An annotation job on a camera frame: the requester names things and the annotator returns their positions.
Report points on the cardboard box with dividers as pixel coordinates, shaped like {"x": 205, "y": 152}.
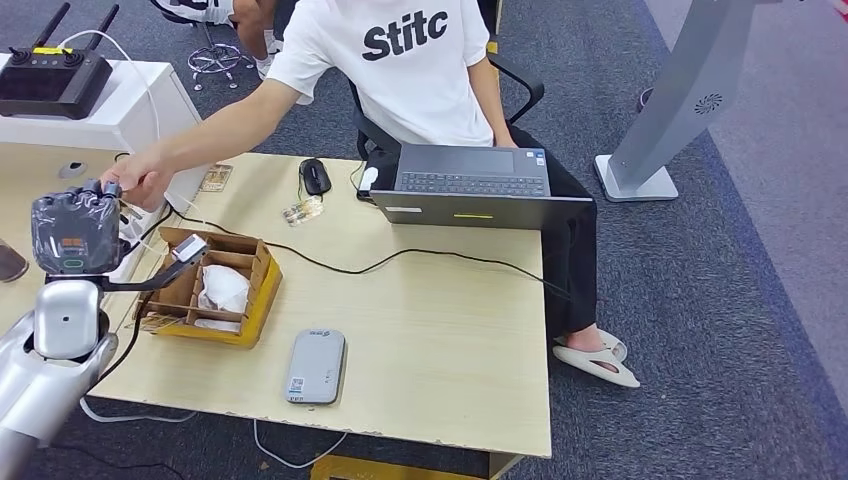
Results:
{"x": 258, "y": 311}

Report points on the white cabinet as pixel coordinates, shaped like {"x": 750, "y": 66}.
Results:
{"x": 126, "y": 109}

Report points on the person's right hand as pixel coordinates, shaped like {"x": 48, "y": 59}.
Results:
{"x": 142, "y": 179}

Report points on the white charger plug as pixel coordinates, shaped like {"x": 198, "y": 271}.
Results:
{"x": 368, "y": 179}

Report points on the grey kiosk stand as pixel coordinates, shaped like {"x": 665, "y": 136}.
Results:
{"x": 676, "y": 99}

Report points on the white crumpled cloth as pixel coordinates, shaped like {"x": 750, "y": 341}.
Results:
{"x": 224, "y": 288}

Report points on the black remote controller with antennas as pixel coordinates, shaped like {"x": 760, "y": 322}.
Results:
{"x": 50, "y": 83}

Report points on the person's left forearm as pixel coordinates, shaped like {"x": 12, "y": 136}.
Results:
{"x": 490, "y": 99}

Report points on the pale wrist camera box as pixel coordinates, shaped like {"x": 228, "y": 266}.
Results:
{"x": 190, "y": 248}

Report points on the yellow box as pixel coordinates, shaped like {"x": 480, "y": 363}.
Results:
{"x": 371, "y": 470}

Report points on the cream foam slipper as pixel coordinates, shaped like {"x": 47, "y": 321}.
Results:
{"x": 599, "y": 371}
{"x": 613, "y": 344}

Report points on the person on stool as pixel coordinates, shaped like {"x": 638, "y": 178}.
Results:
{"x": 248, "y": 13}

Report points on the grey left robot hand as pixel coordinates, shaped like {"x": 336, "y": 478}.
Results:
{"x": 73, "y": 232}

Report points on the patterned card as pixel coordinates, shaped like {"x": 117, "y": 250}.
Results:
{"x": 156, "y": 322}
{"x": 303, "y": 210}
{"x": 216, "y": 177}

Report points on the dark grey laptop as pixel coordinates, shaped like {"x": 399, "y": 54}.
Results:
{"x": 470, "y": 179}

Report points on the black computer mouse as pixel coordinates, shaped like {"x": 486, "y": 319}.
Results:
{"x": 315, "y": 177}

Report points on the black office chair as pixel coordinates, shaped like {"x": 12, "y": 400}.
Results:
{"x": 523, "y": 86}

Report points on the chrome stool base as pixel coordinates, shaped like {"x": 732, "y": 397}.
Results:
{"x": 215, "y": 60}

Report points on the person's right forearm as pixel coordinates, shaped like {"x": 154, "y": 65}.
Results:
{"x": 225, "y": 129}

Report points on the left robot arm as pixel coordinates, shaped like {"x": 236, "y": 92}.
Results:
{"x": 60, "y": 344}

